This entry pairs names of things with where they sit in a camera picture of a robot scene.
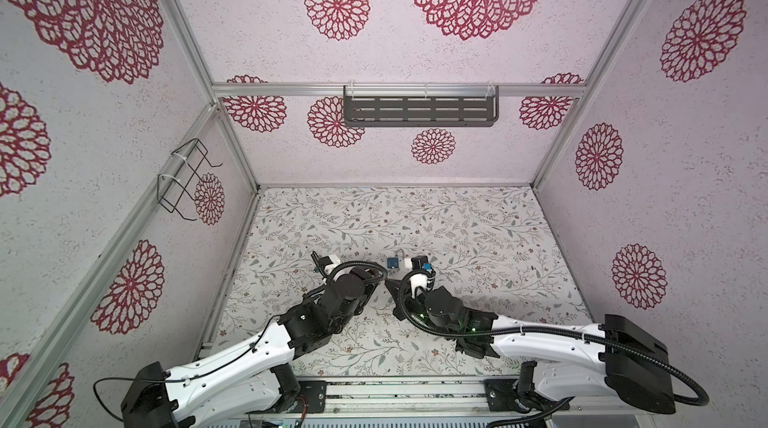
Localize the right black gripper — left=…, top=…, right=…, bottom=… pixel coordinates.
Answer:
left=386, top=277, right=455, bottom=343

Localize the blue padlock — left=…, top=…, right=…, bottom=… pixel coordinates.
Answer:
left=386, top=257, right=400, bottom=271

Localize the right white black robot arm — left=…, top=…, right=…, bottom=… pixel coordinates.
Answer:
left=385, top=274, right=676, bottom=415

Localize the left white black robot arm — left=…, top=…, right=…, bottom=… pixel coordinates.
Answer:
left=120, top=261, right=387, bottom=427

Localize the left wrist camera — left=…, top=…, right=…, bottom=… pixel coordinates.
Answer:
left=311, top=251, right=341, bottom=278

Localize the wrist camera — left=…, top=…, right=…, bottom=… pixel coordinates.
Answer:
left=404, top=255, right=436, bottom=292
left=311, top=251, right=341, bottom=278

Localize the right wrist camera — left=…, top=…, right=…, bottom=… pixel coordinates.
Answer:
left=404, top=255, right=436, bottom=292

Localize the left thin black cable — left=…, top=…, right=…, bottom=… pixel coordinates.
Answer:
left=92, top=313, right=283, bottom=423

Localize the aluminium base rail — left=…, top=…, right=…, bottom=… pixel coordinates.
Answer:
left=152, top=375, right=655, bottom=423

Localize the dark metal wall shelf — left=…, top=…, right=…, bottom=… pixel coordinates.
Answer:
left=342, top=86, right=499, bottom=128

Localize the black wire wall basket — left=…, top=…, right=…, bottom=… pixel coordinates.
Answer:
left=155, top=138, right=226, bottom=226

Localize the right black corrugated cable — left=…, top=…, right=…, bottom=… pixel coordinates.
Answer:
left=397, top=268, right=710, bottom=428

